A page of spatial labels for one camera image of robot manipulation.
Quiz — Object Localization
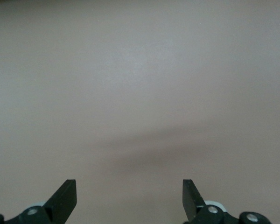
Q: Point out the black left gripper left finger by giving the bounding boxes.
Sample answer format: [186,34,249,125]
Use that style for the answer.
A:
[0,179,77,224]

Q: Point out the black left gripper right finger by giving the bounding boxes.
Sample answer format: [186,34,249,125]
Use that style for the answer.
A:
[182,179,271,224]

